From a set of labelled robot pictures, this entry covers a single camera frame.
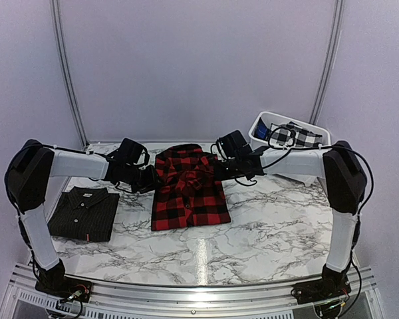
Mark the aluminium front frame rail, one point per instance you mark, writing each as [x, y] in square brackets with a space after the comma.
[264, 300]

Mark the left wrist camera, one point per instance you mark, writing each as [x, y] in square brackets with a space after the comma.
[132, 153]

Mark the black pinstripe folded shirt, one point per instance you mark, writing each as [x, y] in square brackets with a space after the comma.
[85, 214]

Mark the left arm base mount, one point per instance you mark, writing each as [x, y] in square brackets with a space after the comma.
[72, 292]

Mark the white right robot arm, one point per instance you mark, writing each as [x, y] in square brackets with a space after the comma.
[345, 172]

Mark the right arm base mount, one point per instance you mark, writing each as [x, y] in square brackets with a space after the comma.
[322, 292]

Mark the blue folded garment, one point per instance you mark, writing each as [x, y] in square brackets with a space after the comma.
[261, 131]

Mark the black white plaid shirt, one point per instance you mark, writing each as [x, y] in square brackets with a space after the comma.
[293, 135]

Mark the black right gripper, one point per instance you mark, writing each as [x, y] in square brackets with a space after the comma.
[219, 173]

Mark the red black plaid shirt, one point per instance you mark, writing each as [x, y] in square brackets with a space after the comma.
[190, 195]

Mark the right wall corner profile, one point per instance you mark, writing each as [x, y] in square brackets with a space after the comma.
[330, 57]

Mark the left wall corner profile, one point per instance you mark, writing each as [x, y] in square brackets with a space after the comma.
[65, 69]

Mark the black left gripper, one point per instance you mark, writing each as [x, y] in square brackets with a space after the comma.
[151, 182]

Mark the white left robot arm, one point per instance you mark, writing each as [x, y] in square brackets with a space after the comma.
[27, 178]

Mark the white plastic bin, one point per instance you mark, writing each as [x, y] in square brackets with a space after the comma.
[272, 120]

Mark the wall corner profile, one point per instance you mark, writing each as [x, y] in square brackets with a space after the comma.
[65, 69]
[330, 57]

